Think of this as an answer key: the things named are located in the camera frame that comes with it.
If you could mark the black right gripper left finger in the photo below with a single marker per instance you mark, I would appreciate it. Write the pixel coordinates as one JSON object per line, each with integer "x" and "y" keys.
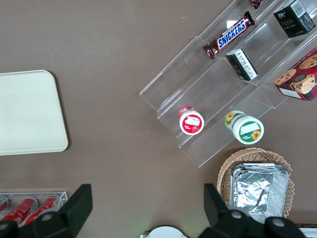
{"x": 74, "y": 210}

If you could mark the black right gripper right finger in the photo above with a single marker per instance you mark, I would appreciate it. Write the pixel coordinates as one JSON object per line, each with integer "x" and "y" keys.
{"x": 218, "y": 213}

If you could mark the aluminium foil tray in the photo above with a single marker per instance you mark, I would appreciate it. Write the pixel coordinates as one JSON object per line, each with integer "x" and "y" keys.
{"x": 257, "y": 165}
{"x": 257, "y": 193}

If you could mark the light tan wicker basket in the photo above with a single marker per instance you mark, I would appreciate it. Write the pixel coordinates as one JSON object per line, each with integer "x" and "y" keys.
{"x": 226, "y": 168}

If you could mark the cream plastic serving tray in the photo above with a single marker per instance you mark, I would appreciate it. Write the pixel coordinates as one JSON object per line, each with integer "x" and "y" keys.
{"x": 29, "y": 111}

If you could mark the clear acrylic bottle rack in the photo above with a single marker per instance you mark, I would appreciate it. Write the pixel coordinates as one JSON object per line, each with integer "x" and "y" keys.
{"x": 63, "y": 194}

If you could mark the green lid sunflower cup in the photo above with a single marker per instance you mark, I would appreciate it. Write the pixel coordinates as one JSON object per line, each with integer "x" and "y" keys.
{"x": 248, "y": 130}

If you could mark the red lid yogurt cup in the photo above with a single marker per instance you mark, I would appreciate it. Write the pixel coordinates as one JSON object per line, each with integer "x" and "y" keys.
{"x": 192, "y": 123}

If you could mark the white plastic snack bin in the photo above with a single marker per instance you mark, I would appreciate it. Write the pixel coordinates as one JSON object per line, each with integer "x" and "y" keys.
{"x": 310, "y": 233}

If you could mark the clear acrylic stepped shelf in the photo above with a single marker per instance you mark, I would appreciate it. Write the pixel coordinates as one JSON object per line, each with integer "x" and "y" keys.
{"x": 188, "y": 74}

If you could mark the small black carton box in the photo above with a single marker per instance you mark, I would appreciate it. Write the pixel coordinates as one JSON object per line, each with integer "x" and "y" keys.
{"x": 241, "y": 65}
{"x": 293, "y": 19}

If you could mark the red chocolate chip cookie box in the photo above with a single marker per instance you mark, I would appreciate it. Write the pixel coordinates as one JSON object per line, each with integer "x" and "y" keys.
{"x": 301, "y": 77}

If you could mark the Snickers chocolate bar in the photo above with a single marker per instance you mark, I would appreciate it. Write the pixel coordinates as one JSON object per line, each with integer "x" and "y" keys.
{"x": 256, "y": 3}
{"x": 231, "y": 33}

